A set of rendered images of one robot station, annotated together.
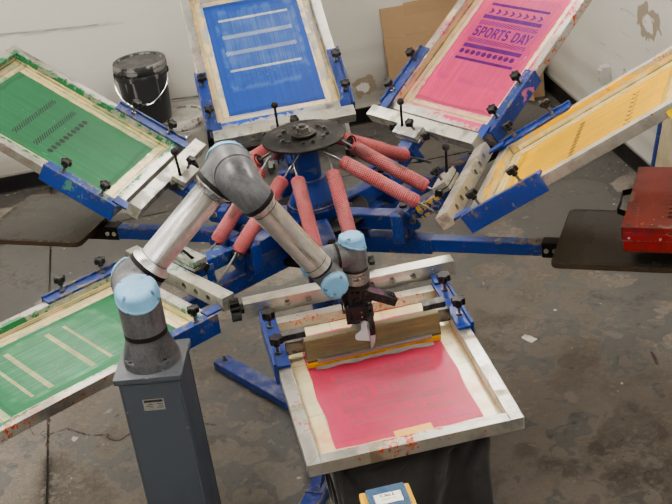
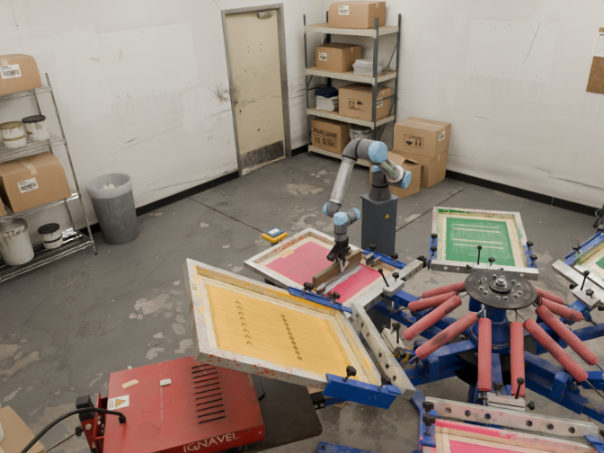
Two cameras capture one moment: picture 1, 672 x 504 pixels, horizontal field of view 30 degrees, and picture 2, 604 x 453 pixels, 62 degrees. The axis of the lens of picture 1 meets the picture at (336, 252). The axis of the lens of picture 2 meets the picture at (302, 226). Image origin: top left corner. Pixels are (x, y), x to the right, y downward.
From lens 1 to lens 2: 5.31 m
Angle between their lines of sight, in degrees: 115
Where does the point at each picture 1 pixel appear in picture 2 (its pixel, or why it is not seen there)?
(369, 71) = not seen: outside the picture
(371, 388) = (321, 262)
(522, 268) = not seen: outside the picture
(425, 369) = (306, 276)
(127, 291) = not seen: hidden behind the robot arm
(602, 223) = (286, 418)
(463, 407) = (275, 266)
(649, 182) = (244, 402)
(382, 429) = (299, 251)
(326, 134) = (484, 291)
